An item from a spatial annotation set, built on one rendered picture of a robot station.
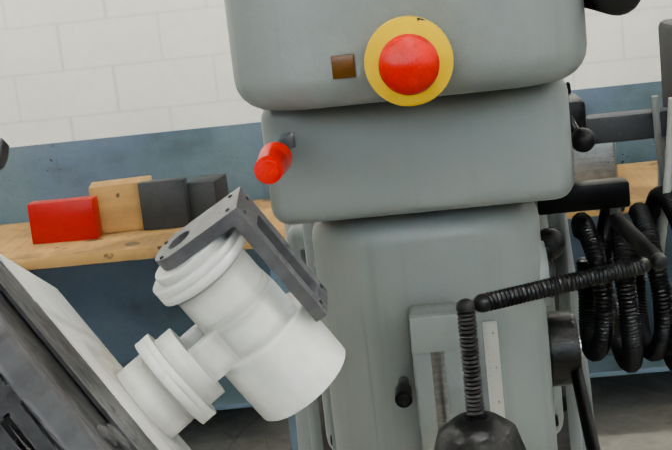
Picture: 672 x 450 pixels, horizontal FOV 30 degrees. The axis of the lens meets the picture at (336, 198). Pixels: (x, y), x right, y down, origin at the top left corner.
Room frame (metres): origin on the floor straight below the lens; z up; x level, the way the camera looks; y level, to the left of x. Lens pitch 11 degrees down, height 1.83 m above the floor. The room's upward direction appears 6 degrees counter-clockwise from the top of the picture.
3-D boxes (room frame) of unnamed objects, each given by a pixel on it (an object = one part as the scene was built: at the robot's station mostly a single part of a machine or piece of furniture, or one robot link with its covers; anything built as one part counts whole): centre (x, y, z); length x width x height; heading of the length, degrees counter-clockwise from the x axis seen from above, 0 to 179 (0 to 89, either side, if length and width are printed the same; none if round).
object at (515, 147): (1.12, -0.08, 1.68); 0.34 x 0.24 x 0.10; 176
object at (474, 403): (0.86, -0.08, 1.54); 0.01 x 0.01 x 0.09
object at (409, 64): (0.83, -0.06, 1.76); 0.04 x 0.03 x 0.04; 86
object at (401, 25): (0.85, -0.06, 1.76); 0.06 x 0.02 x 0.06; 86
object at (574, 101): (1.14, -0.22, 1.66); 0.12 x 0.04 x 0.04; 176
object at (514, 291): (0.90, -0.17, 1.58); 0.17 x 0.01 x 0.01; 113
